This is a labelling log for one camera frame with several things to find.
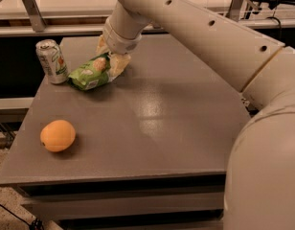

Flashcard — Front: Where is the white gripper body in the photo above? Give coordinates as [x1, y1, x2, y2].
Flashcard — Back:
[102, 19, 142, 55]

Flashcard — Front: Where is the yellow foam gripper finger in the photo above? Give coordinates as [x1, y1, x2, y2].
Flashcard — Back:
[96, 35, 110, 56]
[109, 54, 131, 78]

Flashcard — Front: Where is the green rice chip bag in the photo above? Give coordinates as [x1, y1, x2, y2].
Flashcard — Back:
[68, 53, 122, 91]

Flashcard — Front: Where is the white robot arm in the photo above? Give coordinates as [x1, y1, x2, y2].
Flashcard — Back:
[103, 0, 295, 230]

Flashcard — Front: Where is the silver soda can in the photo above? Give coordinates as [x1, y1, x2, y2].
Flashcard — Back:
[35, 39, 68, 84]

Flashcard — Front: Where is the orange fruit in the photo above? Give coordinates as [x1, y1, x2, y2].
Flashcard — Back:
[40, 120, 76, 152]

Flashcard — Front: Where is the grey cabinet drawer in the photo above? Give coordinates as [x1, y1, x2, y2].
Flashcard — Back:
[21, 190, 224, 220]

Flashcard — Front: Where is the metal railing bracket left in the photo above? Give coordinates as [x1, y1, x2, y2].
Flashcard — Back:
[22, 0, 46, 33]

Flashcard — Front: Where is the black floor cable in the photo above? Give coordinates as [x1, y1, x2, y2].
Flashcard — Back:
[0, 199, 45, 230]

